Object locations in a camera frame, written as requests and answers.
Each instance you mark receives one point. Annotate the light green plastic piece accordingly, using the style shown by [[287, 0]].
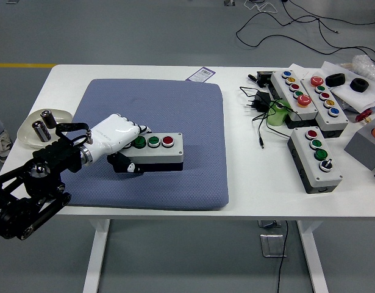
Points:
[[277, 117]]

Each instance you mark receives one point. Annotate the white shallow dish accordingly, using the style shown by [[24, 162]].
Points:
[[25, 134]]

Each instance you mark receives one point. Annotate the person's shoe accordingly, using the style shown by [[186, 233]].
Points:
[[2, 146]]

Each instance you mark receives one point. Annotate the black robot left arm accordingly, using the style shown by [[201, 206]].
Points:
[[53, 155]]

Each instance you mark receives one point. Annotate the white table leg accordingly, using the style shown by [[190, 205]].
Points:
[[315, 259], [95, 253]]

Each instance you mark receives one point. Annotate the red knob part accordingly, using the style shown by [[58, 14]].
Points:
[[364, 116]]

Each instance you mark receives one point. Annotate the purple barcode label card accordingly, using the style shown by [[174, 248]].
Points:
[[202, 74]]

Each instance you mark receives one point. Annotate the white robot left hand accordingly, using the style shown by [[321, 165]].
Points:
[[114, 134]]

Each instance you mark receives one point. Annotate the metal bracket under table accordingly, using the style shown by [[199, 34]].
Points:
[[268, 224]]

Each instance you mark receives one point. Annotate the small black device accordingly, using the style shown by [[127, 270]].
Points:
[[263, 78]]

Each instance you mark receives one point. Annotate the grey block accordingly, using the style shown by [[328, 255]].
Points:
[[361, 146]]

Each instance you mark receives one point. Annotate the five-button box blue end button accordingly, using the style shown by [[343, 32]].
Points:
[[283, 87]]

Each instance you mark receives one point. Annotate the dark cylindrical battery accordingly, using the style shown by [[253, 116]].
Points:
[[49, 119], [41, 131]]

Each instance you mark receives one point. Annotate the metal stand foot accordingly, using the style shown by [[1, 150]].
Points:
[[229, 2]]

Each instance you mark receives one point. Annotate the five-button box red mushroom end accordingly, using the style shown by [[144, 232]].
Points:
[[339, 122]]

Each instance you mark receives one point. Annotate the grey button box dark base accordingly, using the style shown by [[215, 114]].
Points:
[[172, 154]]

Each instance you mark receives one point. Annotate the four-button box with switch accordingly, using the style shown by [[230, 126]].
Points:
[[303, 158]]

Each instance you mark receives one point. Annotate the blue-grey padded mat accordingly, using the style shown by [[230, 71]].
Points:
[[181, 107]]

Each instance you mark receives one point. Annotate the metal floor socket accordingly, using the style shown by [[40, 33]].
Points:
[[271, 244]]

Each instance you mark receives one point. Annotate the black power adapter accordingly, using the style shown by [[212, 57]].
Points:
[[262, 100]]

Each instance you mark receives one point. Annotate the clear bubble wrap bag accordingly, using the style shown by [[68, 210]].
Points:
[[367, 65]]

